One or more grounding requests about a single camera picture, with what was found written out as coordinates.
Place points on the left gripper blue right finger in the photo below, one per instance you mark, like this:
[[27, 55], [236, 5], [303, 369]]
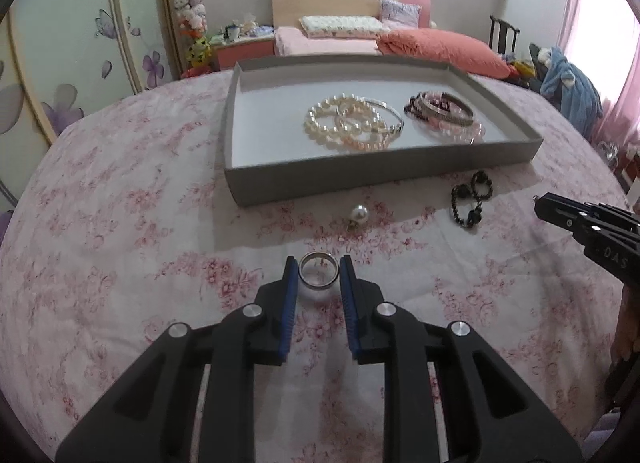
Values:
[[446, 388]]

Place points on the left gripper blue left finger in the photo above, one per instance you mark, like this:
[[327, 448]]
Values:
[[192, 390]]

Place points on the white pearl pendant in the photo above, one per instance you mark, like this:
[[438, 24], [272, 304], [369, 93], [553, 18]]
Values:
[[358, 218]]

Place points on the thin silver bangle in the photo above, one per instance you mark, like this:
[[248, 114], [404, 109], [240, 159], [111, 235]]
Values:
[[371, 116]]

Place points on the right hand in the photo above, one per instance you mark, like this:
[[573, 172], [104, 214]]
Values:
[[626, 339]]

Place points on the blue bathrobe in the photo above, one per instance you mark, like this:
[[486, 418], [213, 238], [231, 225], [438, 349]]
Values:
[[580, 101]]

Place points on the pink floral tablecloth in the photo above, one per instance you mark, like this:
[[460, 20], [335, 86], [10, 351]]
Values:
[[128, 226]]

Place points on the pink curtain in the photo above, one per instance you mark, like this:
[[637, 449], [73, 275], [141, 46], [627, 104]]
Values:
[[602, 38]]

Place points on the dark wooden chair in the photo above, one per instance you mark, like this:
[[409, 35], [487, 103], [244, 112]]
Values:
[[502, 36]]

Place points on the folded salmon duvet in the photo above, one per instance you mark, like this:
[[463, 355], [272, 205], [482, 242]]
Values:
[[461, 51]]

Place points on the grey cardboard tray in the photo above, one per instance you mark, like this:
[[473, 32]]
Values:
[[298, 126]]

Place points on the lilac small pillow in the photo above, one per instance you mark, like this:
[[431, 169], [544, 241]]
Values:
[[399, 14]]

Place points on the red waste bin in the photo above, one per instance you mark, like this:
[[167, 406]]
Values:
[[194, 72]]

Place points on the floral white pillow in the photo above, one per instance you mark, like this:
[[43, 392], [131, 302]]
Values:
[[356, 27]]

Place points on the pink beige nightstand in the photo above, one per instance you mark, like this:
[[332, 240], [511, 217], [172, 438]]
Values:
[[227, 54]]

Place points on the bed with beige headboard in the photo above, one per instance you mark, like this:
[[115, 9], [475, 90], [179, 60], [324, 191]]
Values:
[[290, 37]]

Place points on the white mug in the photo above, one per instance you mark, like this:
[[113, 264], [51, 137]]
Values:
[[232, 33]]

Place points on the sliding glass wardrobe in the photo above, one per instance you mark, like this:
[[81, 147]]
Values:
[[62, 60]]

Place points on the plush toy display tube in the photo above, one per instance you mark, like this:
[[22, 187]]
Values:
[[192, 25]]

